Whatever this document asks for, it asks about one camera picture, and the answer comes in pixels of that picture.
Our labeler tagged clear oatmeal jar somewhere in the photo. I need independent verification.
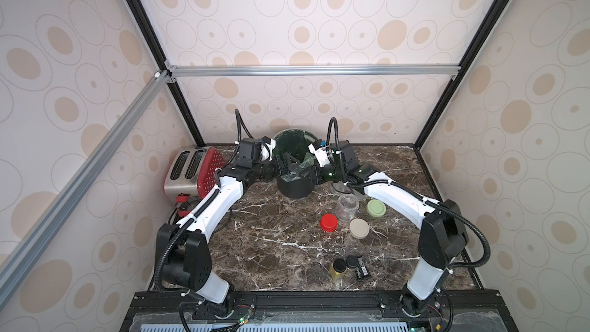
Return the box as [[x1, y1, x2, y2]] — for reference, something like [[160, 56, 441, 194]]
[[330, 182, 353, 195]]

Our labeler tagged red jar lid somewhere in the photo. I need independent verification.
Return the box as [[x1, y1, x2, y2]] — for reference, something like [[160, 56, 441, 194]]
[[320, 214, 338, 233]]

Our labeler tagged light green jar lid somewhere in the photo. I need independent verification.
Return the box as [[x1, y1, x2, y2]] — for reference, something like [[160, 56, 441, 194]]
[[367, 199, 387, 218]]

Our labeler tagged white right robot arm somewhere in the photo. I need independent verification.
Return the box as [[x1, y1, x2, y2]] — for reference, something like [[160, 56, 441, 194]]
[[301, 132, 491, 315]]

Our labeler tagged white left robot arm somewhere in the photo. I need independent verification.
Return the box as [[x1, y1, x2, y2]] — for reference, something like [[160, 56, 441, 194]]
[[153, 110, 288, 304]]

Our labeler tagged black trash bin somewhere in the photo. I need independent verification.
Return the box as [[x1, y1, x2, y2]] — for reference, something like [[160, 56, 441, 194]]
[[276, 171, 315, 199]]

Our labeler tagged red polka dot toaster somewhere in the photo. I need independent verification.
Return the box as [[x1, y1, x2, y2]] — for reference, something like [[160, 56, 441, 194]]
[[164, 147, 226, 201]]

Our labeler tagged dark spice jar black lid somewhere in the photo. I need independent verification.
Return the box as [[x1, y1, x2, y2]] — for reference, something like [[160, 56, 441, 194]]
[[346, 255, 360, 275]]

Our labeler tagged yellow spice jar black lid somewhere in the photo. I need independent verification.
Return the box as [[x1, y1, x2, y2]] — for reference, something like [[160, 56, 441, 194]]
[[329, 258, 347, 281]]

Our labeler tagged small black box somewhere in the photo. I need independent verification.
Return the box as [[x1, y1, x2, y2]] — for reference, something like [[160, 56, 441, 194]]
[[355, 257, 371, 281]]

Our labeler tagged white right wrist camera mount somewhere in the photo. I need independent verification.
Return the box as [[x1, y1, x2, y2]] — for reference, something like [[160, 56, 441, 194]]
[[308, 140, 331, 168]]

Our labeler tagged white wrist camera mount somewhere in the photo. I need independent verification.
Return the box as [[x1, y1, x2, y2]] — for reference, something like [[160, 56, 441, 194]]
[[261, 136, 277, 161], [308, 140, 331, 168]]

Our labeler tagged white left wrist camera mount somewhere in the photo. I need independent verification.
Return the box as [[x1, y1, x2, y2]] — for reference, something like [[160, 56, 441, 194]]
[[261, 136, 277, 161]]

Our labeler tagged black toaster power cord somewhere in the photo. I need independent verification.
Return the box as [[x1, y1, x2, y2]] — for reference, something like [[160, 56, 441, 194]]
[[167, 202, 195, 227]]

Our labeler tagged aluminium frame rail back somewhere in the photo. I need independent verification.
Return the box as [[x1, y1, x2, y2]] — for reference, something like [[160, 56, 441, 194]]
[[168, 64, 461, 78]]

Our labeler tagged aluminium frame rail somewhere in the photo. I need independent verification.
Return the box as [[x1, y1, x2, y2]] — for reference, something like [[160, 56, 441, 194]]
[[168, 64, 461, 78], [1, 70, 170, 308]]

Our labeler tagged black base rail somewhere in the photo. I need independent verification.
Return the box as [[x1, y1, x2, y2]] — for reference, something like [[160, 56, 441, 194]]
[[121, 289, 516, 331]]

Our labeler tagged aluminium frame rail left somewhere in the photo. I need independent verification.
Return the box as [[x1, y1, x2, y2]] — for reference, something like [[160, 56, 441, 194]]
[[1, 70, 170, 308]]

